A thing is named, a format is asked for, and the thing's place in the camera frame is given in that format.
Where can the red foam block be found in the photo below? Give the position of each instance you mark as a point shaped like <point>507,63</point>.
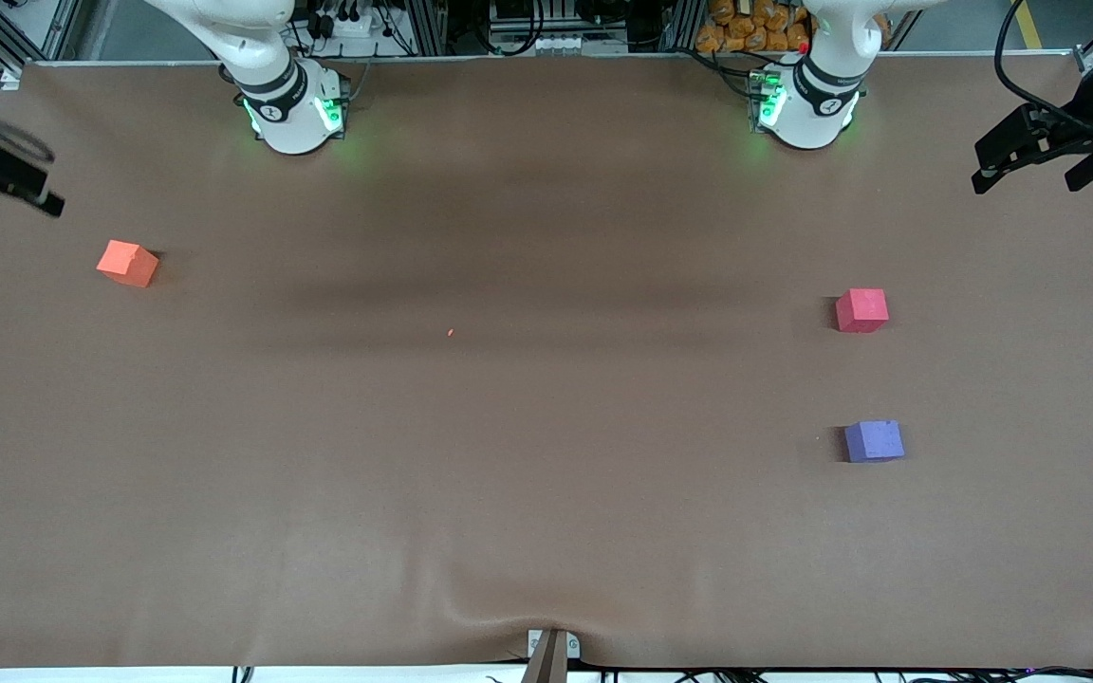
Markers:
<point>861,310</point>

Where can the small green-lit circuit box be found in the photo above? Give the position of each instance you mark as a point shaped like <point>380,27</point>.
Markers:
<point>333,104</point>
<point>763,100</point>

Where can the metal table edge bracket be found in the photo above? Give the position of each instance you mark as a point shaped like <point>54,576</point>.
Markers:
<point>552,655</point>

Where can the brown table mat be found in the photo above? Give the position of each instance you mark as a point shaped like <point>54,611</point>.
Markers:
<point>546,474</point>

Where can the orange foam block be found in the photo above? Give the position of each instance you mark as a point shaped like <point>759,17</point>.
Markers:
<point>127,263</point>

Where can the white power strip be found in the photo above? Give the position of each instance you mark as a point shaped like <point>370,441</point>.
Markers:
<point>347,21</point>

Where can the purple foam block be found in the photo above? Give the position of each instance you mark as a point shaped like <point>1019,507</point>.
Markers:
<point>874,441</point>

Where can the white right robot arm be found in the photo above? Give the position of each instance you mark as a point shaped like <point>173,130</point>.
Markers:
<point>286,119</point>

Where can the orange items pile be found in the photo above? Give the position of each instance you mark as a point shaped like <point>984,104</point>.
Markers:
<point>755,27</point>

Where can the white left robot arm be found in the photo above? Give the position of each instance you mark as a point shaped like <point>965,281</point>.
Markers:
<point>807,114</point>

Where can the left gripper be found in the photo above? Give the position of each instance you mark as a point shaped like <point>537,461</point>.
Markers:
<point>1070,134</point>

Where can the yellow floor tape strip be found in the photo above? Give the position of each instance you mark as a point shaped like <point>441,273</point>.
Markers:
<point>1028,24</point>

